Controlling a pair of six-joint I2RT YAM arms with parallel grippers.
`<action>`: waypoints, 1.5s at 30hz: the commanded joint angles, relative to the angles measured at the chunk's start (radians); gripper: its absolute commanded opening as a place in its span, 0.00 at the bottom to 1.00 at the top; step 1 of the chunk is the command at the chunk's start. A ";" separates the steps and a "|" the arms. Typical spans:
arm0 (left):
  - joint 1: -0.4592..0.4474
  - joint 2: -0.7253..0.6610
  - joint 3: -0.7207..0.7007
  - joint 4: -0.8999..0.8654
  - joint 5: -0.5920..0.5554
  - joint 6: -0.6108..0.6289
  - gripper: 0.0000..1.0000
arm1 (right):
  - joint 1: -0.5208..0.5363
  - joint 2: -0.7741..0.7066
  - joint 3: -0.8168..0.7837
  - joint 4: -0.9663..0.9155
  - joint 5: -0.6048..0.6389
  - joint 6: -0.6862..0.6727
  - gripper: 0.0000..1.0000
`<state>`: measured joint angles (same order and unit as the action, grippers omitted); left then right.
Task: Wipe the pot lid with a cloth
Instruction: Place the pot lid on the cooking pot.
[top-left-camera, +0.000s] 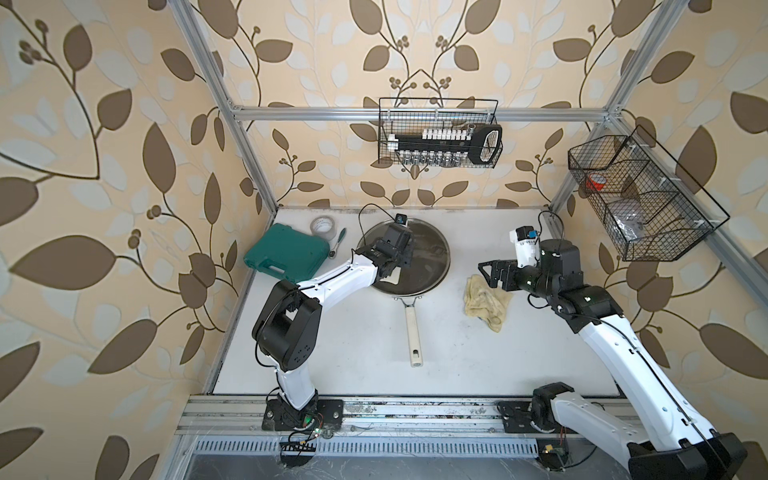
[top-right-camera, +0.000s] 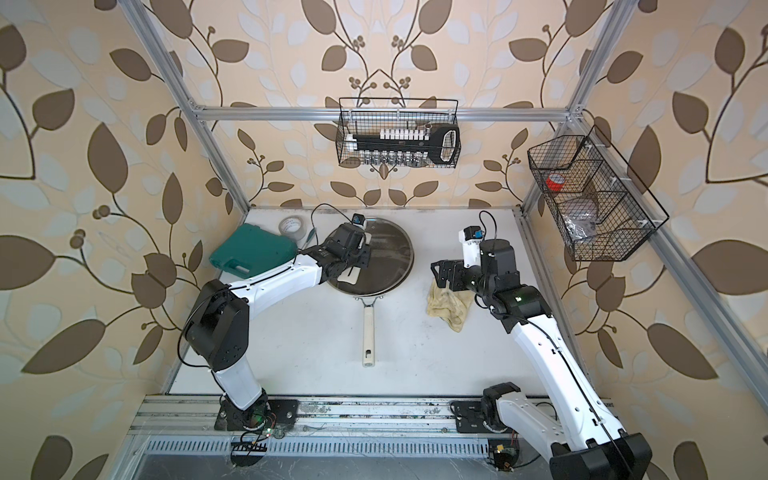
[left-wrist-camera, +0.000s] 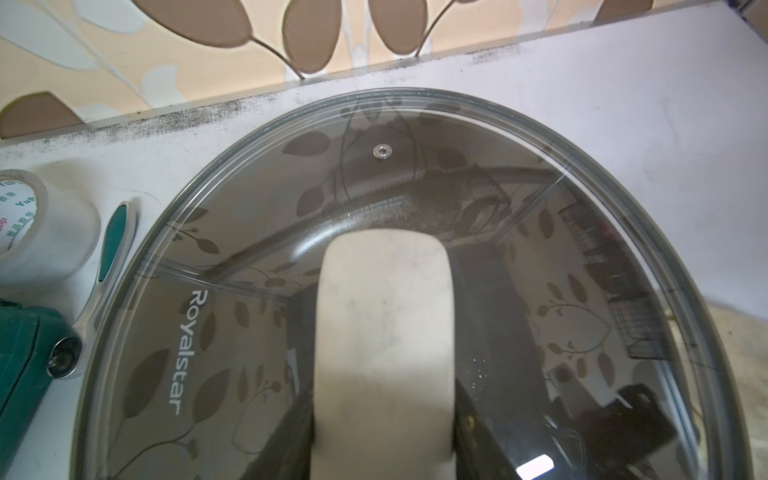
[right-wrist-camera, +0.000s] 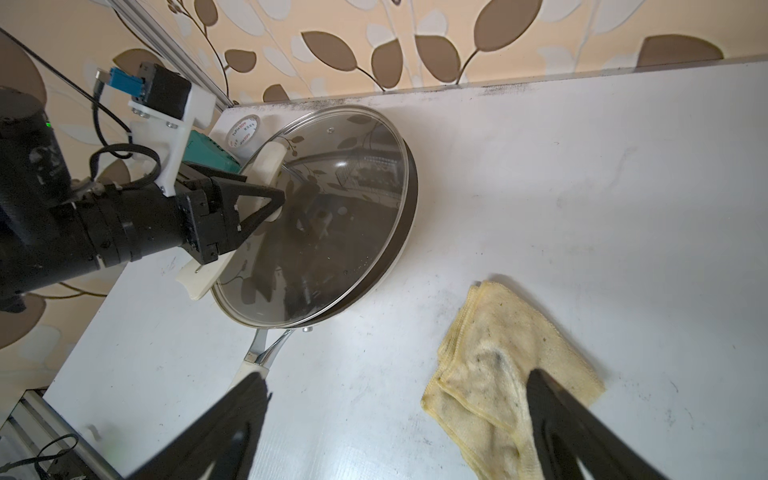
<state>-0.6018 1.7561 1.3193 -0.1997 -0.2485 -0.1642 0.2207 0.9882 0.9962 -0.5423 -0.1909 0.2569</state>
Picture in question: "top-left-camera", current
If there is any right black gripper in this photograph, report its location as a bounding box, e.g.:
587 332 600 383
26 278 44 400
479 258 557 302

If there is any yellow cleaning cloth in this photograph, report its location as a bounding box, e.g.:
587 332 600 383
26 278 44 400
464 274 513 333

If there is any glass pot lid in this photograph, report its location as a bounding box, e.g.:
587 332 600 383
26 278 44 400
373 219 450 297

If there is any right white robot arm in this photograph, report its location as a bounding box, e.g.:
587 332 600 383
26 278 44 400
478 239 748 479

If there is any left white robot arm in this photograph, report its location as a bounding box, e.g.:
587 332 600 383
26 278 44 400
252 214 414 431

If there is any dark frying pan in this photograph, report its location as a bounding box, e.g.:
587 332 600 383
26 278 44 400
355 217 424 367

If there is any clear tape roll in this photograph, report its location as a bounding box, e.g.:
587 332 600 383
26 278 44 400
310 215 337 242

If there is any green plastic tool case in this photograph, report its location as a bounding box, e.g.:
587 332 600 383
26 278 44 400
243 223 330 283

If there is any black socket tool set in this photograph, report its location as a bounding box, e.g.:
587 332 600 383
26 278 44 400
383 124 503 168

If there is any red tape roll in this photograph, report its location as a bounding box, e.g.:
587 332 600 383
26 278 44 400
585 172 607 192

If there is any clear plastic bag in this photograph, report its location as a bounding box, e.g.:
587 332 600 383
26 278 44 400
608 199 645 241

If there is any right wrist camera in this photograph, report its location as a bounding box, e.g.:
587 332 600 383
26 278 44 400
509 226 540 268

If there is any back wire basket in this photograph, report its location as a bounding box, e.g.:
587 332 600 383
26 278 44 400
377 96 503 168

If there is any wire basket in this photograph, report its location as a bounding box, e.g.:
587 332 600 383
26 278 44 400
568 125 730 262
377 96 503 168

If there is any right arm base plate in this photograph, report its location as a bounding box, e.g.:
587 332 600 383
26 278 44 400
495 398 585 435

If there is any right wire basket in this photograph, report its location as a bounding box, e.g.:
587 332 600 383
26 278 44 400
568 125 730 262

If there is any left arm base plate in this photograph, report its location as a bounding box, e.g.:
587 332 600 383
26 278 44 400
261 397 344 432

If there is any aluminium mounting rail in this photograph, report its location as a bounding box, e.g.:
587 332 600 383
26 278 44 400
176 395 582 459

